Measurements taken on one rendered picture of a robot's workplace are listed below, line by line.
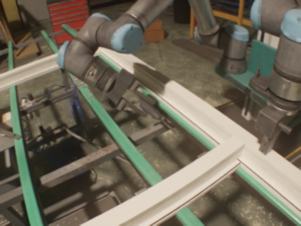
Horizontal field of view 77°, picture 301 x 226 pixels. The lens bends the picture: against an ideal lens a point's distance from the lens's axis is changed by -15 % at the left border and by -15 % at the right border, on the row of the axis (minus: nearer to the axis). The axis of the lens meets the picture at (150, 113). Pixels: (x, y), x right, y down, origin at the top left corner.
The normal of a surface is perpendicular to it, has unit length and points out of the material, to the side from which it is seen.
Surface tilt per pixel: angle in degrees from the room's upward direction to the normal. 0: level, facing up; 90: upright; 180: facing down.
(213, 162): 0
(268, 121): 90
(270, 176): 90
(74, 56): 53
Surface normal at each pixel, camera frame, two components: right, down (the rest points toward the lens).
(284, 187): -0.84, 0.38
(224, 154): -0.06, -0.78
